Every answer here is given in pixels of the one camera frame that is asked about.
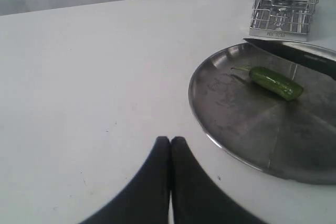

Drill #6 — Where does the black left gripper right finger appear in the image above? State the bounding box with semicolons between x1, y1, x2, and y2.
171;136;263;224

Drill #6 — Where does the green cucumber piece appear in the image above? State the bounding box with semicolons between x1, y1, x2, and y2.
232;66;304;101

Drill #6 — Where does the round stainless steel plate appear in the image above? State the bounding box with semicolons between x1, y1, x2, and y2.
188;43;335;185

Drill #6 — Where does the wire metal utensil holder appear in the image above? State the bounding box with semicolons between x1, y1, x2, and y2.
249;0;319;42

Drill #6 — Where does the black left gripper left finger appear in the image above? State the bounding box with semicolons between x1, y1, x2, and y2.
83;136;171;223

